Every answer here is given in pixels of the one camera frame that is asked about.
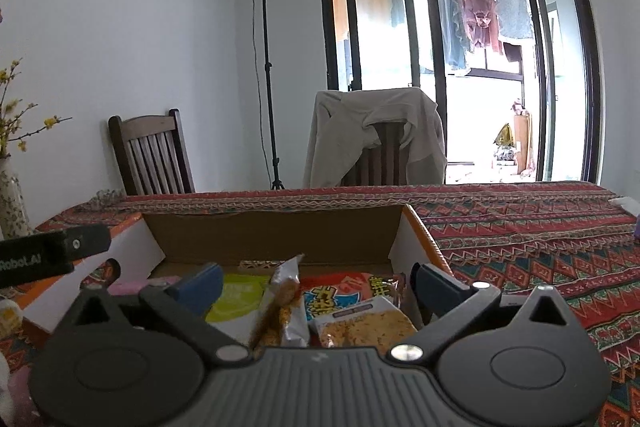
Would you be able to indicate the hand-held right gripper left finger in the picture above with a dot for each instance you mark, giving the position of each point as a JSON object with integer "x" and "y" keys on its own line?
{"x": 200, "y": 287}

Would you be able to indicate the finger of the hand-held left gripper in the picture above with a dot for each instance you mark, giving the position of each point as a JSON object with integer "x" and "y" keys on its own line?
{"x": 85, "y": 241}

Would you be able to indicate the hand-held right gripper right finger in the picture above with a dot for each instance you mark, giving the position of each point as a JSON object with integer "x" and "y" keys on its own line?
{"x": 432, "y": 289}

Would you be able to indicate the green white snack packet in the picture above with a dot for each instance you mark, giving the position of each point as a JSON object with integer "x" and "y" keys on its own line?
{"x": 237, "y": 299}

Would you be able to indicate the large pink snack packet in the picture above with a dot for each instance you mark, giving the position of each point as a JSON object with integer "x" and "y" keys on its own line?
{"x": 140, "y": 287}

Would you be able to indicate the red orange snack packet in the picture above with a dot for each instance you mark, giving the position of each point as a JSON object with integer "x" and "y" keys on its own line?
{"x": 345, "y": 292}

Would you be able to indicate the orange cardboard box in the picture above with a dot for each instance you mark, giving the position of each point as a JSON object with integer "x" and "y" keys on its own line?
{"x": 280, "y": 232}

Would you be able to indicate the grey crumpled cloth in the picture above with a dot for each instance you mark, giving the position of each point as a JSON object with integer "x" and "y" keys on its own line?
{"x": 106, "y": 198}

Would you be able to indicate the floral ceramic vase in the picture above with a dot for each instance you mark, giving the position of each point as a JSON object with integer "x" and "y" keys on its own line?
{"x": 12, "y": 202}

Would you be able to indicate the dark wooden chair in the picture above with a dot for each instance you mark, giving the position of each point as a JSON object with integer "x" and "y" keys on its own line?
{"x": 385, "y": 157}
{"x": 150, "y": 152}

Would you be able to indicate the yellow flower branches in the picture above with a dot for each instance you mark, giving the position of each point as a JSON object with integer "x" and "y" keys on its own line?
{"x": 12, "y": 122}

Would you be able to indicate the yellow balcony ornament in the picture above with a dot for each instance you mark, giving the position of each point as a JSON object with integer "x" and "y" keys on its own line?
{"x": 504, "y": 136}

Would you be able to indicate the wooden balcony cabinet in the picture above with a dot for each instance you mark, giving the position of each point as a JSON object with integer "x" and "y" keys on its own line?
{"x": 523, "y": 142}

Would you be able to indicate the beige jacket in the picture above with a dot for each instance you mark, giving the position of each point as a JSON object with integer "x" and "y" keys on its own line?
{"x": 340, "y": 132}

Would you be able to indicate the purple tissue pack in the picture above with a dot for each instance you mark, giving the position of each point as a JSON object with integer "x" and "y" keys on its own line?
{"x": 638, "y": 224}

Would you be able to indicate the black light stand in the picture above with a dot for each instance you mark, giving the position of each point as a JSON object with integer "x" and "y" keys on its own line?
{"x": 267, "y": 57}

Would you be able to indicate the black hanging cloth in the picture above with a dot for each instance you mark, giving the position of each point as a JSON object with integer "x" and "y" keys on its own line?
{"x": 512, "y": 52}

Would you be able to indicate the blue denim hanging garment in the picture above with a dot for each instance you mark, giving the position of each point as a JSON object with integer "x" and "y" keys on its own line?
{"x": 450, "y": 12}

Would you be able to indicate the mauve hanging garment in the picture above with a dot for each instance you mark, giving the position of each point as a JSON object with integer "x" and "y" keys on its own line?
{"x": 480, "y": 2}

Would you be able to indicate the blue floral hanging garment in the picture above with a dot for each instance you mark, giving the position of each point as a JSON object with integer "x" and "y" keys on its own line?
{"x": 512, "y": 4}

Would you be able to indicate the black sliding door frame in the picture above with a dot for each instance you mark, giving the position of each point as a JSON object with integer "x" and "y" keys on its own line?
{"x": 590, "y": 57}

